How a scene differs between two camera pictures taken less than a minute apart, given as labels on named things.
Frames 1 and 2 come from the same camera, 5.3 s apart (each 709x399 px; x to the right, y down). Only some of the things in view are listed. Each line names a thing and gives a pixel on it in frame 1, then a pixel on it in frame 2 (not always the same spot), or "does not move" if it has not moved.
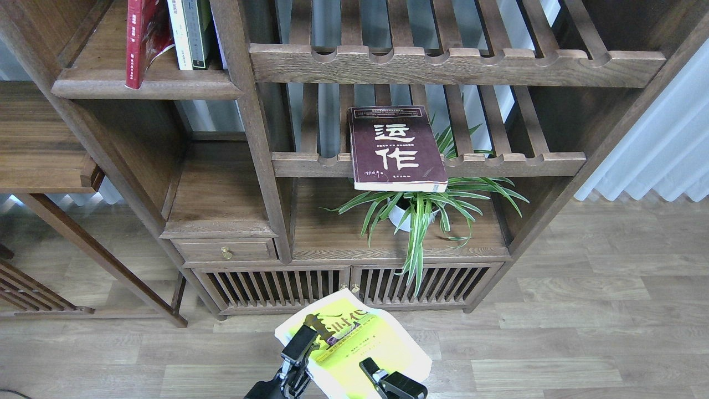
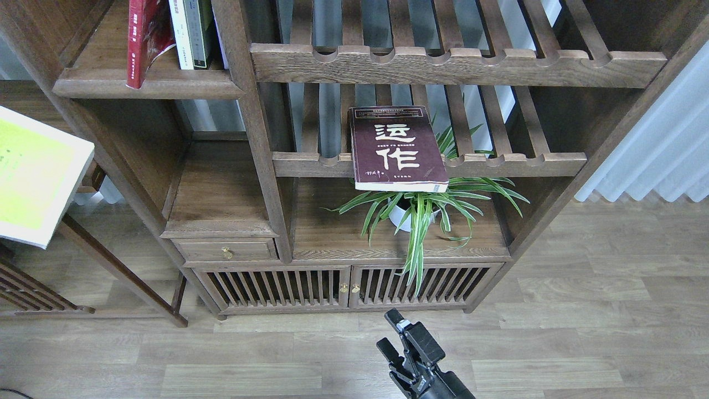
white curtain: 668,151 does not move
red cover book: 149,32 does not move
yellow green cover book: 348,333 to 41,168
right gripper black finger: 394,385 to 417,382
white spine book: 180,35 does not move
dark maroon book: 395,148 does not move
